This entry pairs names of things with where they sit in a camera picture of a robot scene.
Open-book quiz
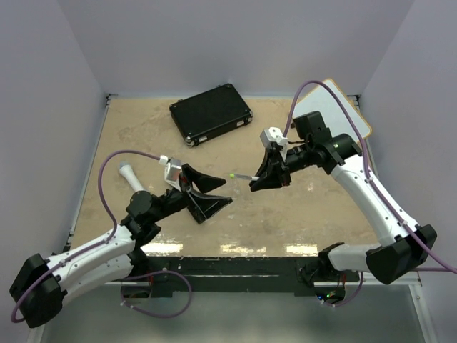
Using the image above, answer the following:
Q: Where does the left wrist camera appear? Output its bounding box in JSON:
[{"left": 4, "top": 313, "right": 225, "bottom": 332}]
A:
[{"left": 164, "top": 158, "right": 182, "bottom": 191}]

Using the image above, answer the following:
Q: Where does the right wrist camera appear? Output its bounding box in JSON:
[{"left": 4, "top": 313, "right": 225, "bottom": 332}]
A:
[{"left": 260, "top": 126, "right": 288, "bottom": 149}]

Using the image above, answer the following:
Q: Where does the white marker pen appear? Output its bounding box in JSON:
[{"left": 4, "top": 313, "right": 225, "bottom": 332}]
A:
[{"left": 234, "top": 174, "right": 259, "bottom": 181}]

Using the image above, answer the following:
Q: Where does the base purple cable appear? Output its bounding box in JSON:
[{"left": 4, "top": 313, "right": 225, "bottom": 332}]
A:
[
  {"left": 120, "top": 268, "right": 193, "bottom": 318},
  {"left": 321, "top": 269, "right": 364, "bottom": 308}
]

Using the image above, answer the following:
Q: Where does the aluminium table frame rail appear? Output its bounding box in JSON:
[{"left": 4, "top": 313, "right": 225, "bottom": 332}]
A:
[{"left": 314, "top": 272, "right": 421, "bottom": 287}]

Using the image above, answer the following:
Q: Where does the orange framed whiteboard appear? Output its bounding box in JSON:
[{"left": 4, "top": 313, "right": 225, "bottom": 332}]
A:
[{"left": 292, "top": 79, "right": 372, "bottom": 141}]

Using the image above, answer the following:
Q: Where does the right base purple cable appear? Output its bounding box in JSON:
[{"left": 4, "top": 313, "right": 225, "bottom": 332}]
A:
[{"left": 321, "top": 269, "right": 364, "bottom": 308}]

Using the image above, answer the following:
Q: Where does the black hard case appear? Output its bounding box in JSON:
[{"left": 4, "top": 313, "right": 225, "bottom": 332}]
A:
[{"left": 169, "top": 83, "right": 253, "bottom": 146}]

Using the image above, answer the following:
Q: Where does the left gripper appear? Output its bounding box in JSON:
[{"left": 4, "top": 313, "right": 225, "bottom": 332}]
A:
[{"left": 151, "top": 164, "right": 232, "bottom": 223}]

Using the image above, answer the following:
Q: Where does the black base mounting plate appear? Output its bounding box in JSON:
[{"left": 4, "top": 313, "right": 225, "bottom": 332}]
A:
[{"left": 105, "top": 255, "right": 361, "bottom": 298}]

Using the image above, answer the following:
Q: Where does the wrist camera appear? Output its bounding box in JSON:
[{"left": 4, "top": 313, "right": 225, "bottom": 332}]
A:
[
  {"left": 260, "top": 126, "right": 288, "bottom": 149},
  {"left": 164, "top": 158, "right": 182, "bottom": 191}
]

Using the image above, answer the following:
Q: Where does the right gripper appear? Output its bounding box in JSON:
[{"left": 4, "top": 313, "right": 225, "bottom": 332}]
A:
[{"left": 250, "top": 141, "right": 313, "bottom": 191}]

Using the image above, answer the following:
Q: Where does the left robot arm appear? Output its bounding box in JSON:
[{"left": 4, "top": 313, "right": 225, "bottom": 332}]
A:
[{"left": 9, "top": 159, "right": 232, "bottom": 328}]

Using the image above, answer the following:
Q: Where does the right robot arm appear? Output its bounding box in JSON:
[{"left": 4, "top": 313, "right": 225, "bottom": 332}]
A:
[{"left": 249, "top": 111, "right": 437, "bottom": 284}]

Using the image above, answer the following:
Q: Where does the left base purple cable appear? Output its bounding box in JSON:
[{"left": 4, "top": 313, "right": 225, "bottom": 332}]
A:
[{"left": 120, "top": 268, "right": 193, "bottom": 318}]

